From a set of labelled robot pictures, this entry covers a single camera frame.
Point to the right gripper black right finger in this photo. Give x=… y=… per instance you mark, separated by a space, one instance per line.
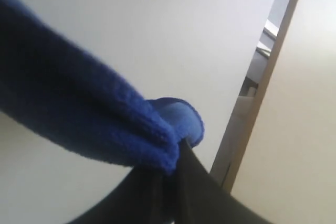
x=202 y=200

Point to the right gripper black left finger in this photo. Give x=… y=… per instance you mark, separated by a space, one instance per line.
x=144 y=196

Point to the blue terry towel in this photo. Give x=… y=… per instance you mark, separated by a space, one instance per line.
x=66 y=95

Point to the neighbouring white table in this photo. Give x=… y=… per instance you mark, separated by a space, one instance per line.
x=284 y=165

